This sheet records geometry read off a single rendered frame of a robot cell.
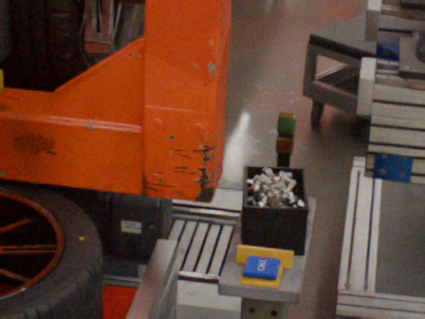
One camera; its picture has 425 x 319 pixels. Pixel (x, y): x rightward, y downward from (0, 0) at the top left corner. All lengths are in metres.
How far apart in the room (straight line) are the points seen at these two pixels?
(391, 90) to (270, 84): 1.98
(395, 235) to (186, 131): 0.86
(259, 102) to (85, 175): 1.90
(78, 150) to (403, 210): 1.08
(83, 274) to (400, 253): 1.03
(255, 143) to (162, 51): 1.68
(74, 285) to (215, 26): 0.60
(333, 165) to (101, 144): 1.55
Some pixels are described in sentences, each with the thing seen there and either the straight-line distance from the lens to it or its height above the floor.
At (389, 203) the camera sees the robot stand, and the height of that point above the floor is 0.21.
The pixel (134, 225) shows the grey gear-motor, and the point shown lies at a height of 0.34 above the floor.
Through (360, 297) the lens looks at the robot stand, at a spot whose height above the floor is 0.23.
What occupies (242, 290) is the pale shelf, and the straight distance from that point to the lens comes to 2.44.
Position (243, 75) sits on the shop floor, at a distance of 4.68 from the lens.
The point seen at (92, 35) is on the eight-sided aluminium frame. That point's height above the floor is 0.78.
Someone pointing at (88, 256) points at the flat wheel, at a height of 0.50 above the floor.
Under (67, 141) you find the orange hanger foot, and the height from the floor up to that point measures 0.63.
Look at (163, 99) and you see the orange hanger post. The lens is 2.50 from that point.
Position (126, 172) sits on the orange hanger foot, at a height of 0.58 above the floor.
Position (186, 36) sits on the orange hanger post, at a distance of 2.44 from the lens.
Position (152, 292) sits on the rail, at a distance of 2.52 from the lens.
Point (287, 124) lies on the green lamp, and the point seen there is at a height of 0.65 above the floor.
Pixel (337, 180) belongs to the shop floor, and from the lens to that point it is 3.89.
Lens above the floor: 1.74
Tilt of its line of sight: 25 degrees down
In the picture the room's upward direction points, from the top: 4 degrees clockwise
